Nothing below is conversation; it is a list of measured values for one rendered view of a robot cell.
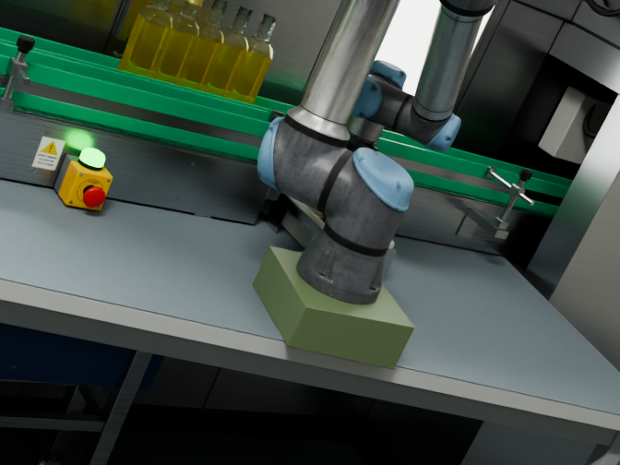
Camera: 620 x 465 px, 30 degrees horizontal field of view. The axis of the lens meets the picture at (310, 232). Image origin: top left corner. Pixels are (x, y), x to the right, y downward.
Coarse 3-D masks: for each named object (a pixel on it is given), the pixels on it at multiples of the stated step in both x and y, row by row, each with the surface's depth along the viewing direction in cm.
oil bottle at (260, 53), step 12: (252, 36) 232; (252, 48) 230; (264, 48) 231; (252, 60) 230; (264, 60) 232; (240, 72) 232; (252, 72) 232; (264, 72) 233; (240, 84) 232; (252, 84) 233; (240, 96) 233; (252, 96) 235
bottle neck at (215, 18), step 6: (216, 0) 223; (222, 0) 225; (210, 6) 224; (216, 6) 223; (222, 6) 223; (210, 12) 224; (216, 12) 224; (222, 12) 224; (210, 18) 224; (216, 18) 224; (216, 24) 225
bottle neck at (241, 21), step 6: (240, 6) 227; (240, 12) 227; (246, 12) 227; (252, 12) 227; (234, 18) 228; (240, 18) 227; (246, 18) 227; (234, 24) 228; (240, 24) 227; (246, 24) 228; (240, 30) 228
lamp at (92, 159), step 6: (84, 150) 204; (90, 150) 204; (96, 150) 204; (84, 156) 203; (90, 156) 203; (96, 156) 203; (102, 156) 204; (78, 162) 204; (84, 162) 203; (90, 162) 203; (96, 162) 203; (102, 162) 204; (90, 168) 203; (96, 168) 204
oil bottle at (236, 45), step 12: (228, 36) 227; (240, 36) 228; (228, 48) 227; (240, 48) 228; (228, 60) 228; (240, 60) 229; (216, 72) 228; (228, 72) 229; (216, 84) 229; (228, 84) 231; (228, 96) 232
